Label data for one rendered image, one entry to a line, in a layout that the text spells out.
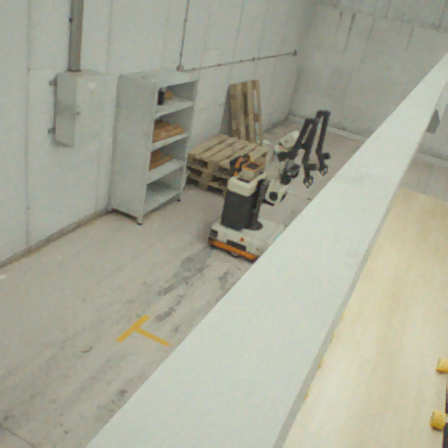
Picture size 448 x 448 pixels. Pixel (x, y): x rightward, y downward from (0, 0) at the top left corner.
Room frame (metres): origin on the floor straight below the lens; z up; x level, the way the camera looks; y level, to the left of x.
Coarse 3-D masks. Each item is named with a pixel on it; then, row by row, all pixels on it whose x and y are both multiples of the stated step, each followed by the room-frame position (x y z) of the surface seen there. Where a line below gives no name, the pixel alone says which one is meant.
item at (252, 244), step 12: (216, 228) 4.69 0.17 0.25; (228, 228) 4.70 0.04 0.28; (252, 228) 4.83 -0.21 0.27; (264, 228) 4.87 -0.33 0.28; (276, 228) 4.93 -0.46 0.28; (216, 240) 4.68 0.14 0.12; (228, 240) 4.63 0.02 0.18; (240, 240) 4.59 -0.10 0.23; (252, 240) 4.57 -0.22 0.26; (264, 240) 4.59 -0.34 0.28; (240, 252) 4.58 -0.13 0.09; (252, 252) 4.54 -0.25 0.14; (264, 252) 4.51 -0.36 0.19
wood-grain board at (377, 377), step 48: (384, 240) 3.83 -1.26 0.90; (432, 240) 4.04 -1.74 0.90; (384, 288) 3.05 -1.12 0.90; (432, 288) 3.19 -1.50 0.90; (336, 336) 2.39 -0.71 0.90; (384, 336) 2.48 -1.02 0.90; (432, 336) 2.59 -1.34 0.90; (336, 384) 1.99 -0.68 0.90; (384, 384) 2.06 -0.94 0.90; (432, 384) 2.14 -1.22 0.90; (336, 432) 1.68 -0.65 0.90; (384, 432) 1.74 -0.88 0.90; (432, 432) 1.80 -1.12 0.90
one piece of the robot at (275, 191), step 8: (272, 152) 4.73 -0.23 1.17; (288, 160) 4.77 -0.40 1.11; (280, 168) 4.75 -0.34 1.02; (272, 176) 4.78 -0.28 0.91; (280, 176) 4.76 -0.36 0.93; (272, 184) 4.73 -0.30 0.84; (280, 184) 4.71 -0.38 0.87; (272, 192) 4.73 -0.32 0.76; (280, 192) 4.70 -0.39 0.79; (272, 200) 4.72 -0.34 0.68
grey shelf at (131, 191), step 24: (144, 72) 5.37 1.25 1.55; (168, 72) 5.62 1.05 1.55; (120, 96) 5.02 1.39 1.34; (144, 96) 4.93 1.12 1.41; (192, 96) 5.74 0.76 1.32; (120, 120) 5.01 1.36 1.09; (144, 120) 4.92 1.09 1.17; (168, 120) 5.83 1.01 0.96; (192, 120) 5.71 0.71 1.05; (120, 144) 5.00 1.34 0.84; (144, 144) 4.91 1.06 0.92; (168, 144) 5.81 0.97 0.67; (120, 168) 4.99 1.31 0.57; (144, 168) 4.90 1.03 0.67; (168, 168) 5.42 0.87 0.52; (120, 192) 4.98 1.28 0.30; (144, 192) 4.90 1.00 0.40; (168, 192) 5.61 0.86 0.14
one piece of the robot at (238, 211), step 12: (228, 180) 4.73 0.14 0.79; (240, 180) 4.75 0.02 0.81; (252, 180) 4.81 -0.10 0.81; (264, 180) 4.92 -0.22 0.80; (228, 192) 4.71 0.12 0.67; (240, 192) 4.67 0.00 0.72; (252, 192) 4.76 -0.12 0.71; (228, 204) 4.70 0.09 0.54; (240, 204) 4.66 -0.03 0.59; (252, 204) 4.81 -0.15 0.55; (228, 216) 4.70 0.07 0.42; (240, 216) 4.65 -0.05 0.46; (252, 216) 4.75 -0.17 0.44; (240, 228) 4.65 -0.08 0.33
